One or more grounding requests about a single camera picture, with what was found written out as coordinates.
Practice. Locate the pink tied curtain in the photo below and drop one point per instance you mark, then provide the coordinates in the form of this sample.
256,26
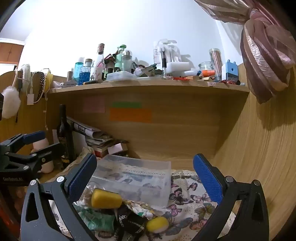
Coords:
263,58

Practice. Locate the green sticky note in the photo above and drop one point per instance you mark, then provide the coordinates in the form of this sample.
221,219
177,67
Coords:
126,105

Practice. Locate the floral cream cloth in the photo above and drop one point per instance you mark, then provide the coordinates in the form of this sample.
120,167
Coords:
140,209

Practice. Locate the black lace headband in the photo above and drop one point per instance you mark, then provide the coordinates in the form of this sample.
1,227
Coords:
41,83

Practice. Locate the clear silver-capped bottle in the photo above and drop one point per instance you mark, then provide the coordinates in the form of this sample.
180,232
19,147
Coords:
126,61

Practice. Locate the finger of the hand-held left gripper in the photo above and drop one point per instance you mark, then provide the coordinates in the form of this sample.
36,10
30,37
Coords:
49,151
34,136

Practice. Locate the clear plastic storage box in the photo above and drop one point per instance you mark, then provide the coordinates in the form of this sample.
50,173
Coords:
138,178

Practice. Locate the tall white printed bottle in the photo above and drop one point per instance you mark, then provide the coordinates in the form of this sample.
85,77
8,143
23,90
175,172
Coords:
98,64

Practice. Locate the pink sticky note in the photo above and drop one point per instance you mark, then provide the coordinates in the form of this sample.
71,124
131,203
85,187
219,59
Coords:
94,104

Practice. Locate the flat clear plastic container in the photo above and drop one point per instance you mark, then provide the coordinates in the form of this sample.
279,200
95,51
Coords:
121,76

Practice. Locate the white paper tag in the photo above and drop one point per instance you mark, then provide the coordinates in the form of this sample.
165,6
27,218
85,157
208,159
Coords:
30,99

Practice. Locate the pale pink cup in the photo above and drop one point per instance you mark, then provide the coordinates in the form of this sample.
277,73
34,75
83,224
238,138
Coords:
47,165

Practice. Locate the blue white pencil sharpener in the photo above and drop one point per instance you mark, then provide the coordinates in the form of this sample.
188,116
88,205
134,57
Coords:
229,71

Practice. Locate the round yellow sponge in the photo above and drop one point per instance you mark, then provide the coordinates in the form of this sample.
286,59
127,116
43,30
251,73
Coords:
157,224

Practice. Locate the stack of magazines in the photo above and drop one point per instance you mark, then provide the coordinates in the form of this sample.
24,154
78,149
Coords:
97,138

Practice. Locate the wooden cabinet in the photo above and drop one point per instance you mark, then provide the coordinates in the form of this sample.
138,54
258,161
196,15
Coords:
10,51

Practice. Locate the light blue plastic bottle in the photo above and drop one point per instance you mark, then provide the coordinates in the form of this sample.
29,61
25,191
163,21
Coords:
78,68

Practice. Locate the green pump bottle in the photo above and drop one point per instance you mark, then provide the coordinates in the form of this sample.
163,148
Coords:
119,59

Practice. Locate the tall clear cylinder container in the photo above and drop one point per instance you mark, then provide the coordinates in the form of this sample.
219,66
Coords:
215,61

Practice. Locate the rectangular yellow sponge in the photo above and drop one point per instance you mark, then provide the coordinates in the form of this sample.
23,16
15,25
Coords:
105,198

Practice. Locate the white furry headband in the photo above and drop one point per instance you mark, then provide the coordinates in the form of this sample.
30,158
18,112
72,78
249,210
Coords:
26,71

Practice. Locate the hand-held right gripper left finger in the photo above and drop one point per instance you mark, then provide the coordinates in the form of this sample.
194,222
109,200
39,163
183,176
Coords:
82,176

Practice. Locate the clear blister packaging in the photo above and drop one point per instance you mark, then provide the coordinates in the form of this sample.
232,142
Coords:
166,51

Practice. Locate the glass jar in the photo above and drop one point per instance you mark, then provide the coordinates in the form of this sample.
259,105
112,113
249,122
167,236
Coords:
206,66

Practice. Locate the blue liquid glass bottle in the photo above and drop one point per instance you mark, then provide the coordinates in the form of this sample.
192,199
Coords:
85,76

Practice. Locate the white fluffy puff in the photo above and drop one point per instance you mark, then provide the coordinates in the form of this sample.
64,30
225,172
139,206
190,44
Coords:
10,103

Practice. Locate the green patterned cloth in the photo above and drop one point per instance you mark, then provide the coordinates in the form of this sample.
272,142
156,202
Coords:
97,220

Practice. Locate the orange sticky note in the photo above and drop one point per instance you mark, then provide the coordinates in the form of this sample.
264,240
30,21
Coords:
130,115

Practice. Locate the wooden shelf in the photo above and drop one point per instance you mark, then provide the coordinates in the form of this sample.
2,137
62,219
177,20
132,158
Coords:
148,86

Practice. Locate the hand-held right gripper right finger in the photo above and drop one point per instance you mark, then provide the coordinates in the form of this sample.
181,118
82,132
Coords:
209,179

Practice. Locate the butterfly printed tablecloth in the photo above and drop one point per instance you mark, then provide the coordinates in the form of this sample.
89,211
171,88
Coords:
185,208

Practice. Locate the black studded cloth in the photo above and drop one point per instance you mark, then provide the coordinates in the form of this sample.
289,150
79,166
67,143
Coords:
129,221

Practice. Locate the dark wine bottle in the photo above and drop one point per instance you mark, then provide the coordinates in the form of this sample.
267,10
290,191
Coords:
63,129

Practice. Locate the orange marker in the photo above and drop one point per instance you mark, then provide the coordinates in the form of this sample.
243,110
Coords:
207,73

